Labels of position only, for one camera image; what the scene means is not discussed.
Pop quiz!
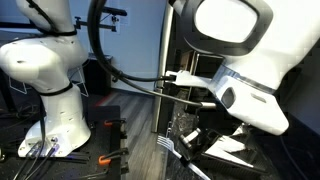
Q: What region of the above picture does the white plastic fork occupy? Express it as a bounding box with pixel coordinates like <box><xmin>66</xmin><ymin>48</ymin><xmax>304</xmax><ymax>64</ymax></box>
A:
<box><xmin>156</xmin><ymin>134</ymin><xmax>212</xmax><ymax>180</ymax></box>

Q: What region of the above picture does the black countertop appliance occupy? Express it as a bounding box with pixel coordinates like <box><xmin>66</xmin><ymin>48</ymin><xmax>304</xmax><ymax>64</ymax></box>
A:
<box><xmin>194</xmin><ymin>53</ymin><xmax>228</xmax><ymax>113</ymax></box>

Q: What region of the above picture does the silver cabinet bar handle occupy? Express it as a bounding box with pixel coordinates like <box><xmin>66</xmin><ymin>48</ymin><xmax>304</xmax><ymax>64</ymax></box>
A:
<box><xmin>165</xmin><ymin>120</ymin><xmax>174</xmax><ymax>141</ymax></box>

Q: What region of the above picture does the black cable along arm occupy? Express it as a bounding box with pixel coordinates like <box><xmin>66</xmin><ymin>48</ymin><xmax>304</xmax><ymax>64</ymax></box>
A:
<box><xmin>24</xmin><ymin>0</ymin><xmax>218</xmax><ymax>110</ymax></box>

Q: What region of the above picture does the black appliance with framed window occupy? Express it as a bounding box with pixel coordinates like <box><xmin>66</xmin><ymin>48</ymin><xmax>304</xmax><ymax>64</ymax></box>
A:
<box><xmin>173</xmin><ymin>49</ymin><xmax>201</xmax><ymax>101</ymax></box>

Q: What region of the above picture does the black trash bin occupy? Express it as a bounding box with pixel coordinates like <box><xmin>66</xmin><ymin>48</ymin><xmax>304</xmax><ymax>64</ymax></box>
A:
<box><xmin>81</xmin><ymin>52</ymin><xmax>114</xmax><ymax>97</ymax></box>

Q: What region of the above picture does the black stereo camera bar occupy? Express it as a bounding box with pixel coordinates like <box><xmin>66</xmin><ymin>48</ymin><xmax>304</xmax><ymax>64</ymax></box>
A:
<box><xmin>101</xmin><ymin>5</ymin><xmax>129</xmax><ymax>18</ymax></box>

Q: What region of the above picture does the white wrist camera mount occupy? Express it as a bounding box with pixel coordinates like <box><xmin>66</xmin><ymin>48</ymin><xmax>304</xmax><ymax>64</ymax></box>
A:
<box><xmin>165</xmin><ymin>69</ymin><xmax>216</xmax><ymax>89</ymax></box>

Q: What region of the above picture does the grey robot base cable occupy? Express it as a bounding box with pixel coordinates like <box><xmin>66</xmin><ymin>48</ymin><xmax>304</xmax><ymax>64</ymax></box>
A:
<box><xmin>13</xmin><ymin>141</ymin><xmax>46</xmax><ymax>180</ymax></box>
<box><xmin>24</xmin><ymin>146</ymin><xmax>57</xmax><ymax>180</ymax></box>

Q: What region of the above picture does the tall appliance with silver edge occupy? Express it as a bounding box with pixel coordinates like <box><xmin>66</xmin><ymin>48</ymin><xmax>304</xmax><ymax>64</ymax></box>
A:
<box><xmin>151</xmin><ymin>0</ymin><xmax>178</xmax><ymax>134</ymax></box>

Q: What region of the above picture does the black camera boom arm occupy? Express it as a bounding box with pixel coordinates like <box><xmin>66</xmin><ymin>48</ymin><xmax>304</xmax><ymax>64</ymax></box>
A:
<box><xmin>0</xmin><ymin>15</ymin><xmax>118</xmax><ymax>33</ymax></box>

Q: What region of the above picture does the black perforated robot mounting table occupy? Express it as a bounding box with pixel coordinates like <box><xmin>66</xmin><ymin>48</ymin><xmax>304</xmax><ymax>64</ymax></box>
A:
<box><xmin>0</xmin><ymin>104</ymin><xmax>129</xmax><ymax>180</ymax></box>

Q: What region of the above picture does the black plastic cutlery tray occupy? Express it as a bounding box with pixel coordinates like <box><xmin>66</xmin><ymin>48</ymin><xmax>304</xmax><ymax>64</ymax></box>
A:
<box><xmin>181</xmin><ymin>124</ymin><xmax>269</xmax><ymax>180</ymax></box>

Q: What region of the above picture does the orange and black bar clamp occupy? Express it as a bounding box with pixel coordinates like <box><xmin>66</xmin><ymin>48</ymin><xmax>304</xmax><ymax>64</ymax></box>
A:
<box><xmin>71</xmin><ymin>147</ymin><xmax>129</xmax><ymax>180</ymax></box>
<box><xmin>88</xmin><ymin>117</ymin><xmax>128</xmax><ymax>140</ymax></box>

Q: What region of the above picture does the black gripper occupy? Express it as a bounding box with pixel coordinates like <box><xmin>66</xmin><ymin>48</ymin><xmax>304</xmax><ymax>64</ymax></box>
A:
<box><xmin>178</xmin><ymin>124</ymin><xmax>248</xmax><ymax>168</ymax></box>

